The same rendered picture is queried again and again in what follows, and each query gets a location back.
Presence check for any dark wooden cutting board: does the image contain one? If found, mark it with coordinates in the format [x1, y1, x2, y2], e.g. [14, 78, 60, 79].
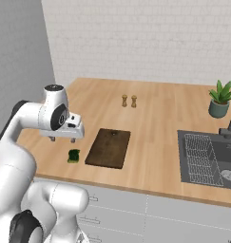
[84, 127, 132, 170]

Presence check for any dark grey sink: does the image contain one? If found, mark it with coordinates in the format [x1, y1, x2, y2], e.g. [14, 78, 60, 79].
[176, 129, 231, 191]

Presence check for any green sponge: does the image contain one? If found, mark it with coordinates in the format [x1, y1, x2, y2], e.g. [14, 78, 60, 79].
[67, 148, 82, 164]

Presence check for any dark grey tap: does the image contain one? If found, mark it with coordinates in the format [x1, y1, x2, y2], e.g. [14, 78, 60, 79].
[218, 102, 231, 140]

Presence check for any green plant in grey-green pot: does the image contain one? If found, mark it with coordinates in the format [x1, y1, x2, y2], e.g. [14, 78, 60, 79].
[208, 79, 231, 120]

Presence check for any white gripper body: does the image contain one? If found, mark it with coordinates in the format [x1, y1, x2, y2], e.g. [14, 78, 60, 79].
[38, 121, 86, 140]

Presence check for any wooden pepper shaker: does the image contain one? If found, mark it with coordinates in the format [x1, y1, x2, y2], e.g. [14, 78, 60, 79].
[130, 94, 138, 109]

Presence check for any wide grey drawer front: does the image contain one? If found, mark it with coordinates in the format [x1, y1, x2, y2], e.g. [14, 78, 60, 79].
[146, 193, 231, 232]
[143, 215, 231, 243]

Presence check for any wire rack in sink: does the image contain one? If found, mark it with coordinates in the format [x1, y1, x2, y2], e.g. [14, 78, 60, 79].
[183, 133, 225, 185]

